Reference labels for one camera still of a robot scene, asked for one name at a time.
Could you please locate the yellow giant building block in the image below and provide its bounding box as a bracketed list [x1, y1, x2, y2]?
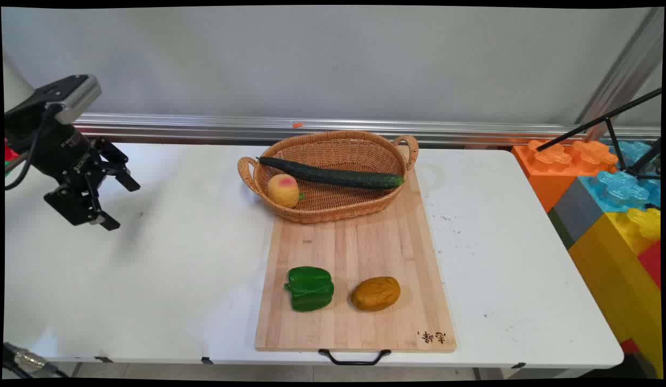
[568, 207, 663, 378]

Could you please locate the dark green cucumber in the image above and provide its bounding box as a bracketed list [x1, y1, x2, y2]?
[256, 156, 406, 190]

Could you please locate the red giant building block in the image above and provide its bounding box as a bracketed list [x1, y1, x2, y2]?
[637, 240, 662, 289]

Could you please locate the wooden cutting board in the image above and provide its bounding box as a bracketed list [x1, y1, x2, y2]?
[254, 145, 457, 367]

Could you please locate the yellow pink peach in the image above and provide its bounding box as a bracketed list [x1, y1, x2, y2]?
[267, 173, 305, 209]

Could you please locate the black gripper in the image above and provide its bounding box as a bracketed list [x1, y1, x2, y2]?
[4, 105, 141, 232]

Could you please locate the brown potato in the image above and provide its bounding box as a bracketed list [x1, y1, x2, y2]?
[350, 276, 402, 313]

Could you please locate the blue giant building block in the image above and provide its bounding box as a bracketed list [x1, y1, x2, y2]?
[578, 141, 662, 213]

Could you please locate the cable with silver connector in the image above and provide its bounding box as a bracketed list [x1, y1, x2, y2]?
[3, 341, 70, 379]

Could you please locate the green bell pepper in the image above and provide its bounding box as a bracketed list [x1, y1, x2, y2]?
[283, 266, 335, 313]

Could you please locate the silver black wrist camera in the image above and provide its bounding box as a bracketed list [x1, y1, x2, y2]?
[5, 74, 103, 126]

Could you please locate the grey giant building block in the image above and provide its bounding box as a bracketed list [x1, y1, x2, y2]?
[547, 177, 605, 249]

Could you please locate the diagonal aluminium post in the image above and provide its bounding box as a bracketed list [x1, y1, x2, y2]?
[575, 8, 664, 141]

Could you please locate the black tripod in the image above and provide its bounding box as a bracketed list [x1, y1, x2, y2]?
[536, 88, 663, 181]

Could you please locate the horizontal aluminium rail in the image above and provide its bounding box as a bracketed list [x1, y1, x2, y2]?
[72, 112, 662, 147]

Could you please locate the orange giant building block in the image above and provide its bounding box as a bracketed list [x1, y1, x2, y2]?
[511, 139, 619, 213]

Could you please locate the woven wicker basket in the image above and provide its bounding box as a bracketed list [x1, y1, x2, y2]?
[237, 130, 420, 225]

